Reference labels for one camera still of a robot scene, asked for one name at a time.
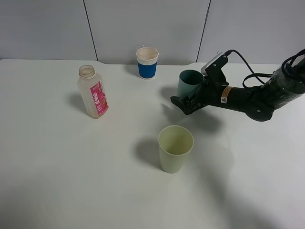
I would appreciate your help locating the pale yellow-green plastic cup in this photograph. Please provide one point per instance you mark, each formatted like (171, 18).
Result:
(175, 144)

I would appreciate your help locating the clear bottle with pink label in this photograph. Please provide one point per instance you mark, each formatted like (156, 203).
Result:
(92, 91)

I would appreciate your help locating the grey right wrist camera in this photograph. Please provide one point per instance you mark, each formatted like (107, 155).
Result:
(218, 56)

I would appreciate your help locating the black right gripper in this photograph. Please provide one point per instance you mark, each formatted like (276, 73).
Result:
(215, 91)

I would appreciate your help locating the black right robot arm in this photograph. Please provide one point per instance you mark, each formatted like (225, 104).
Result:
(258, 102)

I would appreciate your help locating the white cup with blue sleeve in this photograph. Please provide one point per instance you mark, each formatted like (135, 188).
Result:
(147, 58)

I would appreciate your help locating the teal plastic cup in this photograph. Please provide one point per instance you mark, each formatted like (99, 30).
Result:
(189, 81)

